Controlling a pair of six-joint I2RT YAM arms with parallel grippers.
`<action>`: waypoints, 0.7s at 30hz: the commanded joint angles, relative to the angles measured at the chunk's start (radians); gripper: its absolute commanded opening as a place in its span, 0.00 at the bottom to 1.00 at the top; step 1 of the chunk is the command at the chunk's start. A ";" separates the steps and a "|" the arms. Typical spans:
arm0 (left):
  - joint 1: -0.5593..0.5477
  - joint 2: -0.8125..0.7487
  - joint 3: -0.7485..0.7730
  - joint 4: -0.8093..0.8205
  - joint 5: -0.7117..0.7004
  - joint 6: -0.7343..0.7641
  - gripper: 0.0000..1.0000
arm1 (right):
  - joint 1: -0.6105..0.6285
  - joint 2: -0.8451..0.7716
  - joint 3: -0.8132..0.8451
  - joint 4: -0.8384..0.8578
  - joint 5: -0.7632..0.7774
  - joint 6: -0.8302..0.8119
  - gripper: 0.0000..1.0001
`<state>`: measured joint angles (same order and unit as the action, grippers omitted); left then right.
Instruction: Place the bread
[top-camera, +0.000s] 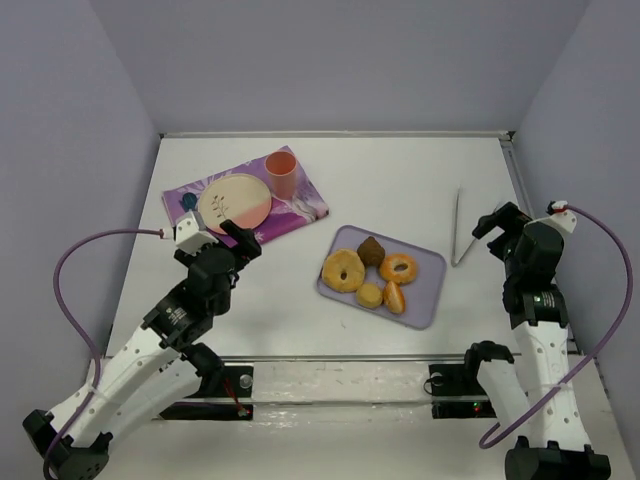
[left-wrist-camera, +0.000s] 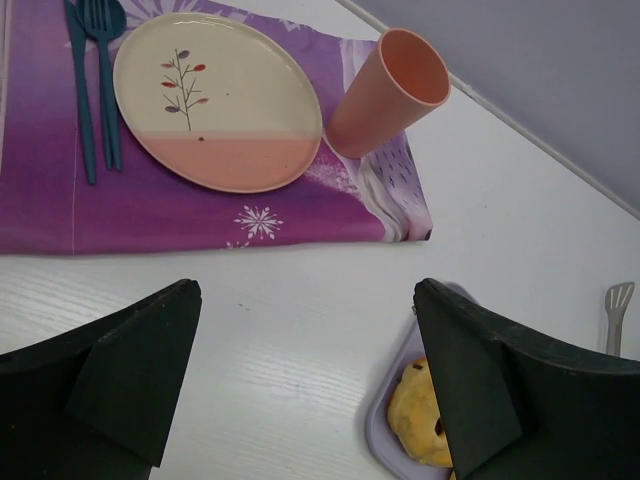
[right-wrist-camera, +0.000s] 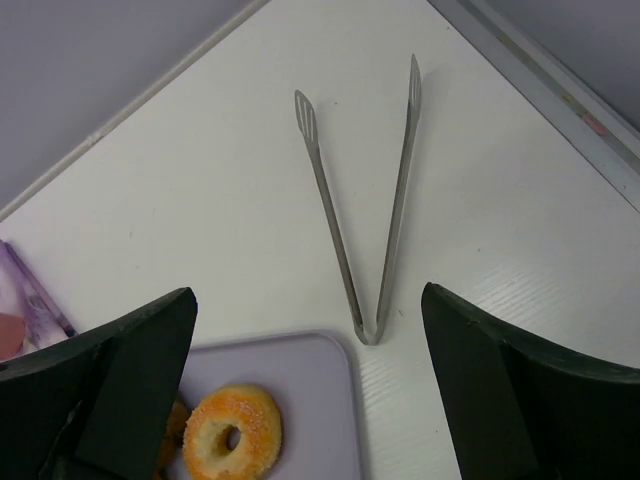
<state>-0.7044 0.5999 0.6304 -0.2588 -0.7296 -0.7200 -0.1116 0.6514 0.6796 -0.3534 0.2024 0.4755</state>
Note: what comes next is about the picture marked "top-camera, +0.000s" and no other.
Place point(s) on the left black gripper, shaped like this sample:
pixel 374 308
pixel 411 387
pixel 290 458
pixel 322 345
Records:
pixel 242 239

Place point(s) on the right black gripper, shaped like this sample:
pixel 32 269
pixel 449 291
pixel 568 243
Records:
pixel 503 220

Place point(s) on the metal tongs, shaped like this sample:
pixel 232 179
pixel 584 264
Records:
pixel 456 259

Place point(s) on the golden oval bread roll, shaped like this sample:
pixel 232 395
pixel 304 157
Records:
pixel 393 298

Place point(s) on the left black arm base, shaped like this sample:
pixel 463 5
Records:
pixel 227 397

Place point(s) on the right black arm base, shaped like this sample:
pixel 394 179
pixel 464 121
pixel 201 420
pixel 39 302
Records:
pixel 456 394

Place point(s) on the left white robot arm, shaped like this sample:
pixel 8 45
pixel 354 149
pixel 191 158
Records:
pixel 163 361

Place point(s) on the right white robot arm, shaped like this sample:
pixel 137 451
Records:
pixel 531 392

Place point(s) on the cream and pink plate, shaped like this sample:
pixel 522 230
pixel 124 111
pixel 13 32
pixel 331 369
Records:
pixel 242 198

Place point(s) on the purple floral placemat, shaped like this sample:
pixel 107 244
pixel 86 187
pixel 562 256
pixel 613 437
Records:
pixel 306 206

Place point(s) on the blue spoon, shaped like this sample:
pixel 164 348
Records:
pixel 189 202

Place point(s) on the pink plastic cup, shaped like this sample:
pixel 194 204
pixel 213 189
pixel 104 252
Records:
pixel 281 168

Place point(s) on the orange glazed bagel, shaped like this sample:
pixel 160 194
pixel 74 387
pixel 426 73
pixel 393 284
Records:
pixel 399 268

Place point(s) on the dark brown chocolate pastry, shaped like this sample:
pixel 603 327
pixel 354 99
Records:
pixel 371 253

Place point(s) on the small round yellow bun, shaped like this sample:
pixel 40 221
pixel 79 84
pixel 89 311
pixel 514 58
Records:
pixel 369 295

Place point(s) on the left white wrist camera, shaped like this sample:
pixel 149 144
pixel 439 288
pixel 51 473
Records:
pixel 191 234

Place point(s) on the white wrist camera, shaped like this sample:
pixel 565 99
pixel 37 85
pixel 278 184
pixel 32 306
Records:
pixel 191 234
pixel 562 217

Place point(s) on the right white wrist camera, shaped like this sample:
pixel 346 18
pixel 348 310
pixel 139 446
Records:
pixel 562 217

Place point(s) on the large glazed ring donut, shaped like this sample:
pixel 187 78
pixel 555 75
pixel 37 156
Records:
pixel 343 271

